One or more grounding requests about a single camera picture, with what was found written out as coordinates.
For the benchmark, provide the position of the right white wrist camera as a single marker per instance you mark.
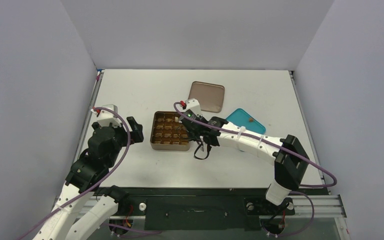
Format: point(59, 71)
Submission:
point(193, 105)

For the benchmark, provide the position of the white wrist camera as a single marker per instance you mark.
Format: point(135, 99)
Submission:
point(193, 105)
point(106, 114)

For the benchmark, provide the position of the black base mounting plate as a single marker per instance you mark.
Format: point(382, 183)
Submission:
point(165, 209)

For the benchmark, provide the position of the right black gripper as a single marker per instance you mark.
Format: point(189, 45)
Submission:
point(194, 133)

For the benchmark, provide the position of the teal plastic tray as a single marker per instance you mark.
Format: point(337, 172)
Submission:
point(240, 118)

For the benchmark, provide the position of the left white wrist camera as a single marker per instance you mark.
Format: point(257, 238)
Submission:
point(106, 114)

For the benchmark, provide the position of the brown tin lid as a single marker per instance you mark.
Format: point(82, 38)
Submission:
point(209, 95)

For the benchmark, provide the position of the gold cookie tin box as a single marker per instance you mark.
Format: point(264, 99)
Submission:
point(168, 135)

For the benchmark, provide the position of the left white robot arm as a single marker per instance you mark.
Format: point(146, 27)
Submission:
point(81, 183)

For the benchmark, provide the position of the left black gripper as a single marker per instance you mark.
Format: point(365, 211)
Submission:
point(136, 134)

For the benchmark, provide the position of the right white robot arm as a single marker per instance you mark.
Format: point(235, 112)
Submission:
point(286, 155)

